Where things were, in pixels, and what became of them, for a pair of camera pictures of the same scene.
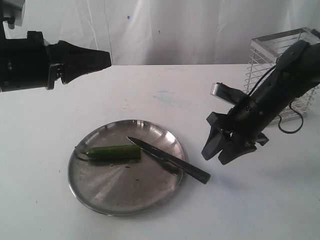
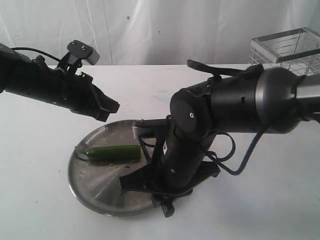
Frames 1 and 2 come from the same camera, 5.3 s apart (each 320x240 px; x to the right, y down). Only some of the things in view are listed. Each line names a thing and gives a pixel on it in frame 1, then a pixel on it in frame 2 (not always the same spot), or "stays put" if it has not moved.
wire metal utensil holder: (263, 55) stays put
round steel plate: (125, 186) stays put
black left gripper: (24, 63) → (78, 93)
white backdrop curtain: (167, 32) stays put
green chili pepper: (114, 152) stays put
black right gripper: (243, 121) → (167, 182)
